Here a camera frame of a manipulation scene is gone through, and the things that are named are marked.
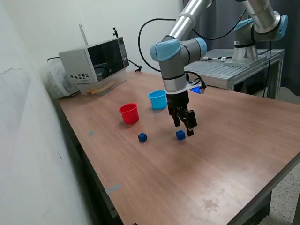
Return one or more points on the silver microwave oven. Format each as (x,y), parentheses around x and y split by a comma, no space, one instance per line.
(77,61)

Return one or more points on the blue plastic cup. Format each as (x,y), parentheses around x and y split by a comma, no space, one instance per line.
(157,103)

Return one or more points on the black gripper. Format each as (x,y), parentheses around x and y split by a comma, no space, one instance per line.
(178,102)

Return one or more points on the crumpled clear plastic bag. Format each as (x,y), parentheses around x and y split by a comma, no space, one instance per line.
(54,79)

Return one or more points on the blue cube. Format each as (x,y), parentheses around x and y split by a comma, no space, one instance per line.
(180,136)
(142,137)

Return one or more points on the thin white rod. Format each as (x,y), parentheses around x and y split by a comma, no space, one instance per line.
(83,34)

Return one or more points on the silver blue-jointed robot arm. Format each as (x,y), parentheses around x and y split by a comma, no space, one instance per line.
(173,70)

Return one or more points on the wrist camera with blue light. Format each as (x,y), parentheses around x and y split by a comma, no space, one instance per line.
(197,90)

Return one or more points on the dark grey curtain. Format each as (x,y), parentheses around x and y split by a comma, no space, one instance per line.
(220,14)

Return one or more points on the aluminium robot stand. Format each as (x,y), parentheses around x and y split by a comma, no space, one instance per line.
(218,70)

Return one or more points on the black ball head mount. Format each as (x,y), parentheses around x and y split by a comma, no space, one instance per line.
(115,32)

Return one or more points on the small grey tape piece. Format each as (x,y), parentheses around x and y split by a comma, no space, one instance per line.
(91,133)

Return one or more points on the large grey tape strip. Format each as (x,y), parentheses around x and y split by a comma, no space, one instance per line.
(113,189)

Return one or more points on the red plastic cup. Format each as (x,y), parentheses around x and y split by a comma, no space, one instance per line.
(129,117)

